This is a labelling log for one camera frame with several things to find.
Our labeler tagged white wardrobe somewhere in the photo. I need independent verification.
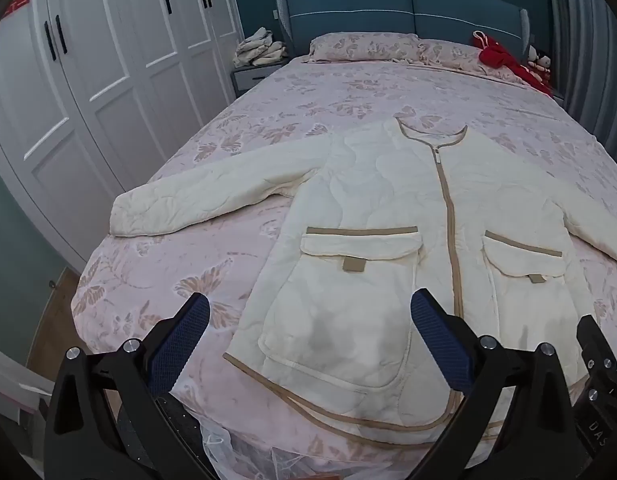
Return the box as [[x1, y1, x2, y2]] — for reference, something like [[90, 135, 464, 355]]
[[0, 0, 242, 276]]

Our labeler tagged pink butterfly print bedspread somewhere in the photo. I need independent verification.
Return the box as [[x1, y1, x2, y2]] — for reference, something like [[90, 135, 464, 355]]
[[71, 57, 617, 480]]

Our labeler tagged pile of beige clothes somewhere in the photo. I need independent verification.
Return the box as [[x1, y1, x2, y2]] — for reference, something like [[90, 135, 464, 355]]
[[233, 27, 288, 67]]

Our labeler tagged cream quilted jacket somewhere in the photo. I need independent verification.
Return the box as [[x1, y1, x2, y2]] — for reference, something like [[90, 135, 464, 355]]
[[110, 116, 617, 448]]

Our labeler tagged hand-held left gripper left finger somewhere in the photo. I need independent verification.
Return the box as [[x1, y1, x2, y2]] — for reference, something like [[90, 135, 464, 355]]
[[43, 292, 212, 480]]

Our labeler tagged pink floral pillow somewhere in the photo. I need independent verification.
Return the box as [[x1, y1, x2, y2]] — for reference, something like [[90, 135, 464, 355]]
[[419, 37, 527, 83], [308, 31, 422, 64]]

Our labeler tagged blue upholstered headboard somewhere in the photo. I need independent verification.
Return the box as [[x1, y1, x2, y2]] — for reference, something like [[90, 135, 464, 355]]
[[275, 0, 534, 58]]

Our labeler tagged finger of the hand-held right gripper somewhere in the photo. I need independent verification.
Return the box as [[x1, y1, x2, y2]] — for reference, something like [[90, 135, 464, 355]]
[[576, 314, 617, 397]]

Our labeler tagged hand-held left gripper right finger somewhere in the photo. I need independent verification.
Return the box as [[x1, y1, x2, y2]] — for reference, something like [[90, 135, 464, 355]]
[[410, 288, 589, 480]]

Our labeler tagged grey curtain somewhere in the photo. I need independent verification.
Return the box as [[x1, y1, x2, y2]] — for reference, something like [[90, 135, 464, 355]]
[[543, 0, 617, 171]]

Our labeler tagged stuffed toy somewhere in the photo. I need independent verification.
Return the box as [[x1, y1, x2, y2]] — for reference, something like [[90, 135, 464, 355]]
[[526, 45, 552, 83]]

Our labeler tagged red garment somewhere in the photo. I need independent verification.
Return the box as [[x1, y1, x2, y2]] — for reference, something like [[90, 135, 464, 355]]
[[471, 30, 554, 96]]

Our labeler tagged grey nightstand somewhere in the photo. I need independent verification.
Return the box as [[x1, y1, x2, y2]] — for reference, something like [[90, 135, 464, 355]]
[[231, 57, 289, 101]]

